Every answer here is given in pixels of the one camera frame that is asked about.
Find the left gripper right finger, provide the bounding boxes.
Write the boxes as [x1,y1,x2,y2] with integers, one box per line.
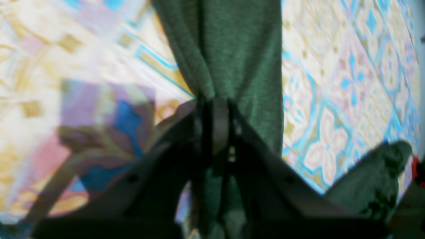
[212,98,389,239]

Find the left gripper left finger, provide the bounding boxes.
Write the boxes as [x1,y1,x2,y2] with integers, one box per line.
[33,100,206,239]

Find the dark green long-sleeve shirt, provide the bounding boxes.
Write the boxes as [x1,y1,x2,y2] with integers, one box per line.
[153,0,412,239]

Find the colourful patterned tablecloth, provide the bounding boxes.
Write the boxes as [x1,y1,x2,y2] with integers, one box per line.
[1,0,424,239]

